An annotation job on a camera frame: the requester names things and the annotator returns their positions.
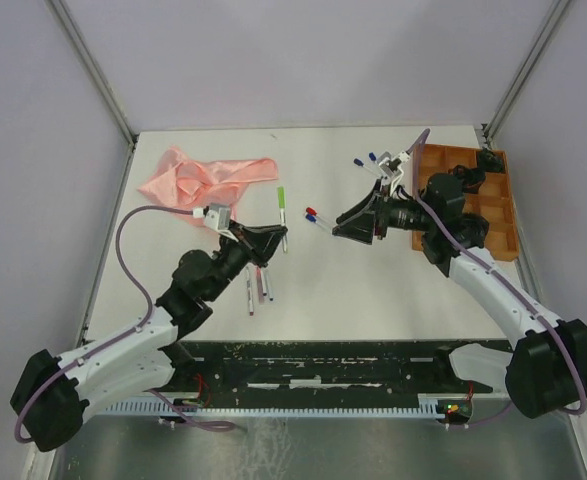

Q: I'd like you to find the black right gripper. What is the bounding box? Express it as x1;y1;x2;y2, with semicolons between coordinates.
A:
332;179;436;246

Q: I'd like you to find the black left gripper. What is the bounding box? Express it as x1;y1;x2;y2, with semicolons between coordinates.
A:
205;218;287;300

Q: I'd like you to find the pink translucent highlighter pen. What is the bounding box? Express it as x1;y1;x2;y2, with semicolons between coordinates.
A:
255;267;266;304

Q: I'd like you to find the blue capped marker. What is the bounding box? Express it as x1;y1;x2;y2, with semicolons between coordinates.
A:
305;213;333;234
263;269;274;302
258;269;268;299

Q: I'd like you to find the magenta capped whiteboard marker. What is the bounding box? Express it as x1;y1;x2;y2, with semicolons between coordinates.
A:
245;267;255;317

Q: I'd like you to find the lime green capped marker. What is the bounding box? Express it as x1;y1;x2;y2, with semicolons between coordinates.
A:
277;186;288;254

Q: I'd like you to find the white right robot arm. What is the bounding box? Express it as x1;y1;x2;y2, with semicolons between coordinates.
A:
332;173;587;419

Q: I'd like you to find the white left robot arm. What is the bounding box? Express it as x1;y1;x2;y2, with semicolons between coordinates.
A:
10;222;287;452

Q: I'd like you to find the far blue marker left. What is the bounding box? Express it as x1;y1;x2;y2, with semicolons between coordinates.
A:
353;158;380;178

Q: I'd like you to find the pink satin cloth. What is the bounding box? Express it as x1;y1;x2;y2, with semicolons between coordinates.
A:
138;147;279;219

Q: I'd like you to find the dark rolled tie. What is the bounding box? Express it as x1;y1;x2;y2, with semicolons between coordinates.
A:
449;165;486;194
476;148;506;174

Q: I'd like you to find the orange wooden divider tray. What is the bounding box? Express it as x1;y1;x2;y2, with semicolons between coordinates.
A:
411;144;519;262

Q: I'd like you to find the dark rolled tie top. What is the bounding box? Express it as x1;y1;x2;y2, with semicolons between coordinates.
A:
476;148;506;174

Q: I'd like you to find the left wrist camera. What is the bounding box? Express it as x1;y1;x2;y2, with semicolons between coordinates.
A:
192;203;236;240

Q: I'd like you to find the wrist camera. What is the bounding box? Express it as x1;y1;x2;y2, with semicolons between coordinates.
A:
374;151;411;195
192;203;236;240

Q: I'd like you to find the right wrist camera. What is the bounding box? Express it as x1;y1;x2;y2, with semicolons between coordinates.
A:
374;151;411;195

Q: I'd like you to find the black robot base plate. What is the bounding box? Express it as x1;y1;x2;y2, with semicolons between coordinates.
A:
157;340;510;407

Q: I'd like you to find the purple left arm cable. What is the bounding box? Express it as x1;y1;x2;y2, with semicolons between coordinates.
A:
12;204;237;444

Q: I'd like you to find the light blue cable duct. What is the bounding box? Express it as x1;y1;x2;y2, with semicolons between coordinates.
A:
98;395;471;420

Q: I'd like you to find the aluminium frame post right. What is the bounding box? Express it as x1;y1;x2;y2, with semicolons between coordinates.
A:
476;0;575;149

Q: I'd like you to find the aluminium frame post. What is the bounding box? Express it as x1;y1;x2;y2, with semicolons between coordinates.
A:
47;0;139;147
476;0;575;149

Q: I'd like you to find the aluminium frame post left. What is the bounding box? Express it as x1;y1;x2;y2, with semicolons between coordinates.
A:
47;0;139;147

